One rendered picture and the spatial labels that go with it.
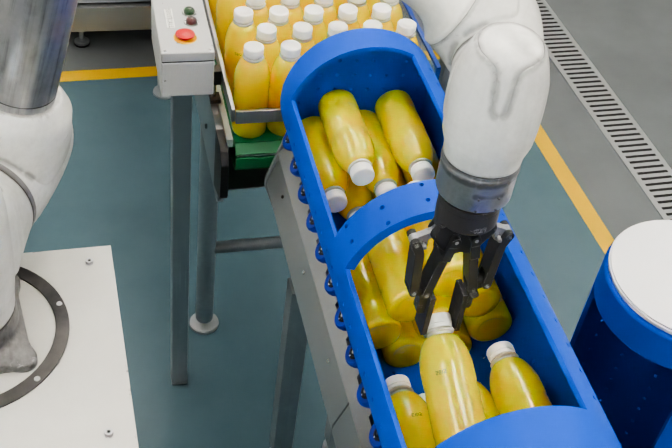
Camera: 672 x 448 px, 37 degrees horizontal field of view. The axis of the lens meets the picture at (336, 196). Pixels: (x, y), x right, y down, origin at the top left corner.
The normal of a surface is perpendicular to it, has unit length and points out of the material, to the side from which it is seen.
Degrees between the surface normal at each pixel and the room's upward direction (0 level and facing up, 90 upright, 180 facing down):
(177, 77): 90
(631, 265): 0
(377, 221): 41
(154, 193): 0
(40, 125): 59
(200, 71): 90
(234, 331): 0
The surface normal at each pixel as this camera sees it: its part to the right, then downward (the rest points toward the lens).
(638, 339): -0.69, 0.42
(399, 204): -0.27, -0.62
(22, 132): 0.43, 0.14
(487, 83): -0.51, 0.35
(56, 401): 0.12, -0.76
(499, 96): -0.11, 0.54
